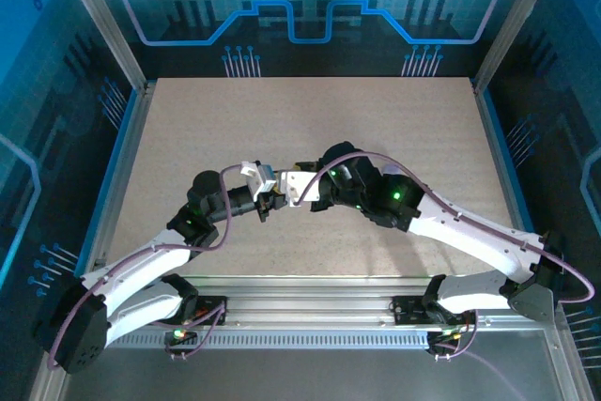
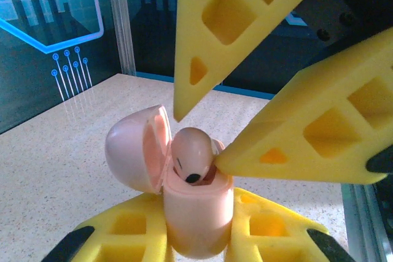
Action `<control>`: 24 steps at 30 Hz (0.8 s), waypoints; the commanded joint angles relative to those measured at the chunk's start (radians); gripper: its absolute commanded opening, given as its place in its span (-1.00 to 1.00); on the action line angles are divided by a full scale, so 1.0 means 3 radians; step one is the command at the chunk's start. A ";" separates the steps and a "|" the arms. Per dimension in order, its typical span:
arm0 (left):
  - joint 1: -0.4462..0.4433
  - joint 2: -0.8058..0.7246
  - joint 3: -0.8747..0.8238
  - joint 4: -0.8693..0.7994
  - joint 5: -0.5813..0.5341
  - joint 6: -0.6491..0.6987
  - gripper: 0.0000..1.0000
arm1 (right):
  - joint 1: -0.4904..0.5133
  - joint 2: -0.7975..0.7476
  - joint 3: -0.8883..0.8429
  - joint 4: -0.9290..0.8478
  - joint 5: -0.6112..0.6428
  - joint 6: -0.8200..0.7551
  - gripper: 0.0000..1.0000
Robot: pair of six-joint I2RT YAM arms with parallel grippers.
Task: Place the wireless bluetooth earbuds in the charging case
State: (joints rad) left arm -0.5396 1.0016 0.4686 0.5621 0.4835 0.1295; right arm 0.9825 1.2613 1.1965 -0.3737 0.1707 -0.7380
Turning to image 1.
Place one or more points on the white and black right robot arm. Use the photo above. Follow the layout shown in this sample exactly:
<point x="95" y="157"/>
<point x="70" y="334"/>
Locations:
<point x="469" y="236"/>

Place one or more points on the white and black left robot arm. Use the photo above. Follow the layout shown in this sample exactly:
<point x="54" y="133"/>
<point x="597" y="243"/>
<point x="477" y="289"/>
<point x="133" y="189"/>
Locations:
<point x="150" y="262"/>

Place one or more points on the small circuit board with LEDs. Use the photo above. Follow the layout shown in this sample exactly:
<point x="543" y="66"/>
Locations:
<point x="180" y="333"/>
<point x="451" y="334"/>

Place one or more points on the grey metal panel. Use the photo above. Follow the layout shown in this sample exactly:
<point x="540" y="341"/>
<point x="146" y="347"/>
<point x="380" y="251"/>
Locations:
<point x="305" y="377"/>

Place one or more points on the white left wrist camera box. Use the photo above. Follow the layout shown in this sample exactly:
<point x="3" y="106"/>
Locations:
<point x="263" y="180"/>

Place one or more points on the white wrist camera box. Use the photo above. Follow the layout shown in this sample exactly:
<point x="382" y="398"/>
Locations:
<point x="300" y="185"/>
<point x="263" y="180"/>

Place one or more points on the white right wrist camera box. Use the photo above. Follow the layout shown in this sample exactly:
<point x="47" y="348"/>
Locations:
<point x="300" y="185"/>

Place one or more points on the aluminium frame side rail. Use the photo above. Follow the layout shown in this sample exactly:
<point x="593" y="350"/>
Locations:
<point x="489" y="128"/>
<point x="120" y="175"/>

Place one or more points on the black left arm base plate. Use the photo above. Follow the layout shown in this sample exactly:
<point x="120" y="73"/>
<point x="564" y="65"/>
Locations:
<point x="211" y="302"/>

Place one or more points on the aluminium mounting rail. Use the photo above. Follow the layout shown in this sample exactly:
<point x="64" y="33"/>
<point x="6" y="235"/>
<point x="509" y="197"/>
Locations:
<point x="305" y="302"/>

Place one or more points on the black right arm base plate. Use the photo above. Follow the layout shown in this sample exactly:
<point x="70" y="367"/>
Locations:
<point x="406" y="312"/>

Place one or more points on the aluminium frame post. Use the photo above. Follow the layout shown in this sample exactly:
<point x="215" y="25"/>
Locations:
<point x="104" y="20"/>
<point x="508" y="20"/>

